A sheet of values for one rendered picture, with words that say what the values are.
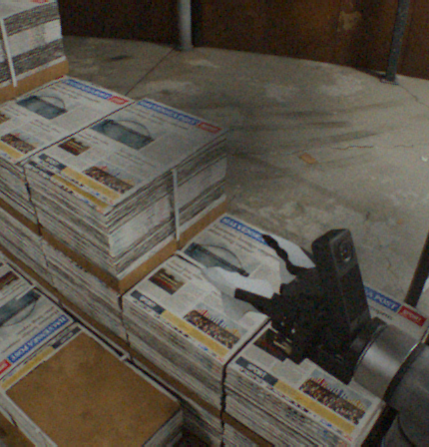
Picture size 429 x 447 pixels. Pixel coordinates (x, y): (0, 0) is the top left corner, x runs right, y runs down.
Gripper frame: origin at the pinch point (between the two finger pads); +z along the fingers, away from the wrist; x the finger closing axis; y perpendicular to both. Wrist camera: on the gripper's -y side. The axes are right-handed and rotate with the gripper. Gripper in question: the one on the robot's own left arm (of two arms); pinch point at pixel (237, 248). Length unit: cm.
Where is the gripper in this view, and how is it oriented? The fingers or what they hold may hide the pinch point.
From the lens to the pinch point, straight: 64.6
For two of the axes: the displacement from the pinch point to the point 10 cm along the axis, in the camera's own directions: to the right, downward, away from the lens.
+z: -7.1, -4.5, 5.4
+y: -0.9, 8.2, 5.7
